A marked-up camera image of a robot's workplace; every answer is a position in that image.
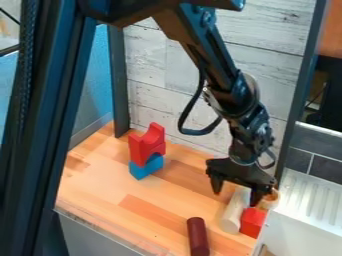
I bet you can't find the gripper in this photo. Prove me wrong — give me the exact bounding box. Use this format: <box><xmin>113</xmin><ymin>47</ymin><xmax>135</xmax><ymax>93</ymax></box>
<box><xmin>204</xmin><ymin>156</ymin><xmax>278</xmax><ymax>208</ymax></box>

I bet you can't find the cream cylinder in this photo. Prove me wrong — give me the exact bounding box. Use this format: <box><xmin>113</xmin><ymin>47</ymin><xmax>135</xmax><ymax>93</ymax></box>
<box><xmin>217</xmin><ymin>185</ymin><xmax>253</xmax><ymax>235</ymax></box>

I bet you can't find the red cube block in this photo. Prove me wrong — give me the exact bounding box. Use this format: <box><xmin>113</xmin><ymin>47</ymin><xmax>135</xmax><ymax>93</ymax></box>
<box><xmin>239</xmin><ymin>206</ymin><xmax>269</xmax><ymax>240</ymax></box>

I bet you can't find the tan wooden block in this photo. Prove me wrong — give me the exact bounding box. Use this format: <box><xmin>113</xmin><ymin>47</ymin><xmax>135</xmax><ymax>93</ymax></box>
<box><xmin>260</xmin><ymin>187</ymin><xmax>282</xmax><ymax>211</ymax></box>

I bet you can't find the dark red cylinder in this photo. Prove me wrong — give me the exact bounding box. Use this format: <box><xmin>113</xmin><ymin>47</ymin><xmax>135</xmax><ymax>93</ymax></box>
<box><xmin>185</xmin><ymin>216</ymin><xmax>212</xmax><ymax>256</ymax></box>

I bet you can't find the blue block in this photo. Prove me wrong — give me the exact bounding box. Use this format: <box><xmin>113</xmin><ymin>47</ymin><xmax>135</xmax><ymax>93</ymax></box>
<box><xmin>128</xmin><ymin>153</ymin><xmax>166</xmax><ymax>181</ymax></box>

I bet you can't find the red arch block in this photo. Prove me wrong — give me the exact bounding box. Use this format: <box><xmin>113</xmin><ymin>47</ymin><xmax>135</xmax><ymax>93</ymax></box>
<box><xmin>126</xmin><ymin>121</ymin><xmax>167</xmax><ymax>168</ymax></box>

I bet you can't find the white toy sink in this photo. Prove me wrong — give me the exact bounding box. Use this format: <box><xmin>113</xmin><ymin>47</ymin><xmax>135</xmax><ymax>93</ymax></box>
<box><xmin>259</xmin><ymin>120</ymin><xmax>342</xmax><ymax>256</ymax></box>

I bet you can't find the black cable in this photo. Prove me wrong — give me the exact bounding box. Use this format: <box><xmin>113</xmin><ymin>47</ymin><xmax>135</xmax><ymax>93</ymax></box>
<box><xmin>176</xmin><ymin>78</ymin><xmax>225</xmax><ymax>137</ymax></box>

